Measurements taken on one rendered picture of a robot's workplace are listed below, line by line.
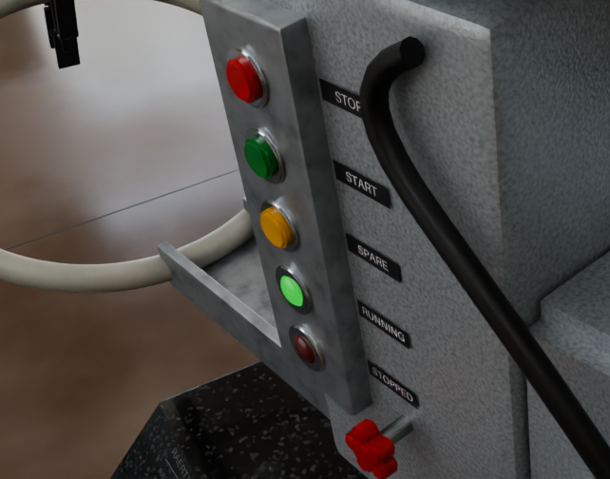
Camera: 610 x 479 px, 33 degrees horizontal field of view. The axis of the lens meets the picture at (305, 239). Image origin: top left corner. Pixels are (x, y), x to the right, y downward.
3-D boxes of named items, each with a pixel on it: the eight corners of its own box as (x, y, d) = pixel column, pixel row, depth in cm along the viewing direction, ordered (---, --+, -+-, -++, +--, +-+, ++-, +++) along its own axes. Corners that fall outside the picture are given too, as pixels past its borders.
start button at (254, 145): (286, 179, 59) (278, 141, 58) (272, 187, 59) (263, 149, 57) (260, 163, 61) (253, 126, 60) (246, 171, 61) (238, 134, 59)
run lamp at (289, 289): (317, 306, 66) (312, 277, 64) (300, 316, 65) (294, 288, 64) (295, 290, 67) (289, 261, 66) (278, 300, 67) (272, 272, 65)
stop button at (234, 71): (271, 103, 56) (262, 60, 55) (256, 110, 56) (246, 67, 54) (244, 88, 58) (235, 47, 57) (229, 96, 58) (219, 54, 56)
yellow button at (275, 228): (300, 248, 62) (294, 214, 61) (287, 256, 62) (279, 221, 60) (276, 231, 64) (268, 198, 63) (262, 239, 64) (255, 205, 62)
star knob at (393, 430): (433, 453, 66) (428, 411, 64) (384, 491, 64) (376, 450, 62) (395, 423, 68) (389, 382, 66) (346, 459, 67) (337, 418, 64)
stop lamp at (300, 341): (329, 363, 69) (323, 336, 67) (313, 374, 68) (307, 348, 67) (307, 346, 70) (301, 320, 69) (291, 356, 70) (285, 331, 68)
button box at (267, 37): (384, 397, 69) (321, 9, 52) (353, 419, 68) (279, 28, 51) (312, 342, 75) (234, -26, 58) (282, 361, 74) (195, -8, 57)
